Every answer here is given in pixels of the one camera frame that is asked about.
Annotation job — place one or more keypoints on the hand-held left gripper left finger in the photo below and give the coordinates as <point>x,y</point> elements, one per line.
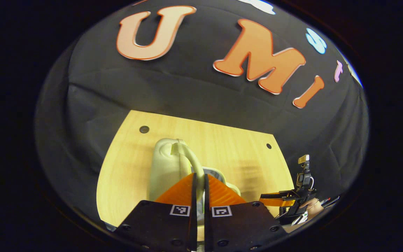
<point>192,224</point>

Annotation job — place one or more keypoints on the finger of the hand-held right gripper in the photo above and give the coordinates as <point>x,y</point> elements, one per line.
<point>275,200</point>

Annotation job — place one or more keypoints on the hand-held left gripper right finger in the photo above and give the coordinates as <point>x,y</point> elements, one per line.
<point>207,227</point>

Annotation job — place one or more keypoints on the pale yellow suitcase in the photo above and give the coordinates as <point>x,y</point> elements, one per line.
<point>163,168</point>

